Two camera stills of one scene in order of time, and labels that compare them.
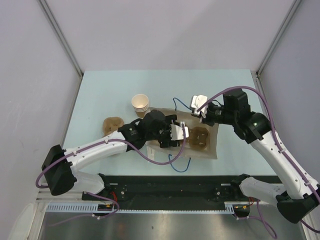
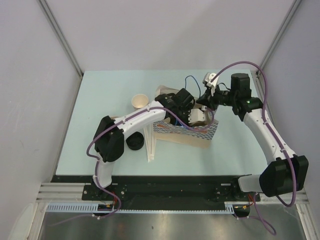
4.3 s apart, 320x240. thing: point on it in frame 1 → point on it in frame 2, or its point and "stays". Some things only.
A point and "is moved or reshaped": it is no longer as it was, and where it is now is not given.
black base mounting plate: [173, 189] stays
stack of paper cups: [140, 103] stays
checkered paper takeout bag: [202, 141] is moved or reshaped
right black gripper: [206, 120] → [207, 99]
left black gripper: [168, 142] → [187, 110]
